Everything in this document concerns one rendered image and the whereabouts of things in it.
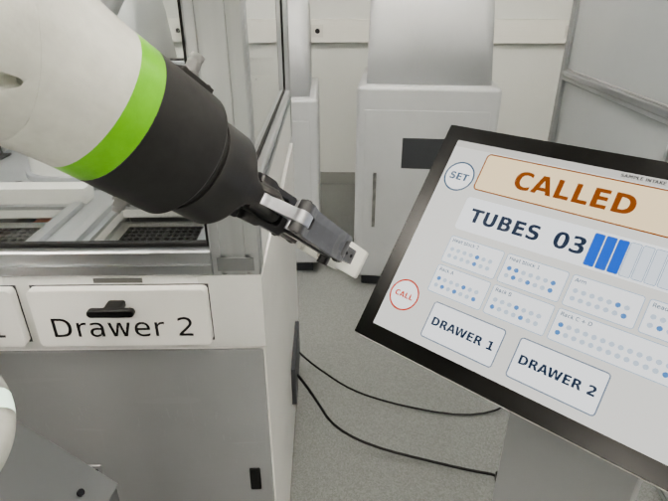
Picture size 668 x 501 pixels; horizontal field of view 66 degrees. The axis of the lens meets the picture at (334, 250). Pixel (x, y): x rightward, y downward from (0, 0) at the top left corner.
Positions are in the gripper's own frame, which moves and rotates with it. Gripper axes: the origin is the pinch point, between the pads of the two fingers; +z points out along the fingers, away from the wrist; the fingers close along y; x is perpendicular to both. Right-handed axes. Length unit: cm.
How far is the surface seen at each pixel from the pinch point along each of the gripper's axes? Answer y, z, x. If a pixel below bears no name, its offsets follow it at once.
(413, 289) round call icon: -0.9, 17.3, -1.0
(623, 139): 16, 147, -92
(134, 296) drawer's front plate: 41.0, 11.3, 18.2
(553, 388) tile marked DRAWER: -20.2, 17.3, 2.8
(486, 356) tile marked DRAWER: -12.7, 17.3, 2.7
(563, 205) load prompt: -13.5, 17.3, -16.6
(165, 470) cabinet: 43, 39, 50
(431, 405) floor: 40, 147, 24
